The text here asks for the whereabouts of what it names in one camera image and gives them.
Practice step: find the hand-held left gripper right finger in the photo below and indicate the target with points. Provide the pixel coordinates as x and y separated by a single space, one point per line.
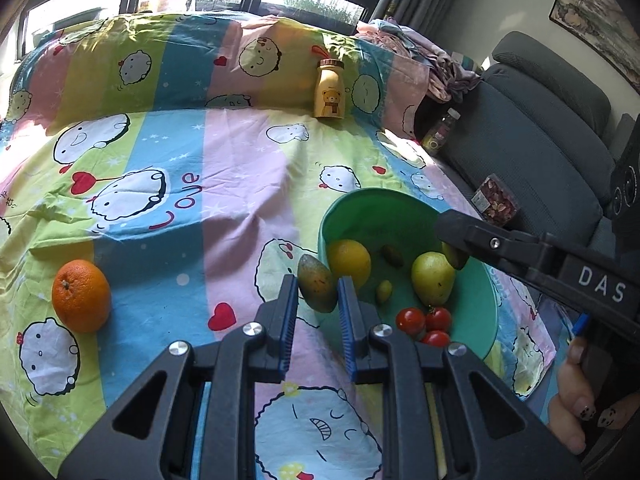
347 325

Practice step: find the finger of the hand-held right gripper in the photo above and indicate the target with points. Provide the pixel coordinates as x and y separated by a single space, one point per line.
480 240

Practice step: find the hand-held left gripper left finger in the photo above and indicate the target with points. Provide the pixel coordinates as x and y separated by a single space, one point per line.
289 320

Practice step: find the small green kumquat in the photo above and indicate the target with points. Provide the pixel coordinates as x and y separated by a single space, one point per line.
456 257
316 284
392 255
384 291

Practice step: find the yellow-green pear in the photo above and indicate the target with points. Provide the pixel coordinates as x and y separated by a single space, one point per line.
434 277

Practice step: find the green plastic bowl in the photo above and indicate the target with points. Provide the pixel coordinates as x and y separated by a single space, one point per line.
475 300

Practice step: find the yellow lemon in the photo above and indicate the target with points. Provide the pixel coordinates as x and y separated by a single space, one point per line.
348 262

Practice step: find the red cherry tomato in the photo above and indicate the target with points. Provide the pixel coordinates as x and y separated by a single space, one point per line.
436 338
438 318
410 320

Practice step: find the person's right hand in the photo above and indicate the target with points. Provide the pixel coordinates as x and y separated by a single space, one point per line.
570 400

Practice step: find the clear snack box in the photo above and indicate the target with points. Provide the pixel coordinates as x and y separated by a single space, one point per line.
495 200

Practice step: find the clear jar with dark lid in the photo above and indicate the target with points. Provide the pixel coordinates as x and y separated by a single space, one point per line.
440 132

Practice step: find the grey sofa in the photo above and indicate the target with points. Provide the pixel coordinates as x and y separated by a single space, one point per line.
540 135

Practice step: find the colourful cartoon printed blanket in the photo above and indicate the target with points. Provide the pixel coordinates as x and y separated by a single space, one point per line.
200 185

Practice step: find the crumpled pink cloth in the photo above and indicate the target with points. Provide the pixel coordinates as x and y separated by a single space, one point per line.
425 55

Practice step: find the yellow bear print bottle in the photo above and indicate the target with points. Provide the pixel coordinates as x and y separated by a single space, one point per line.
330 92

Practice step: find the large orange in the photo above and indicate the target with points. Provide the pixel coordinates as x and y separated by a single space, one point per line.
80 296

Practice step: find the framed wall picture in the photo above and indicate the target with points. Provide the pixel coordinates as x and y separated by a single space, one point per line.
600 15

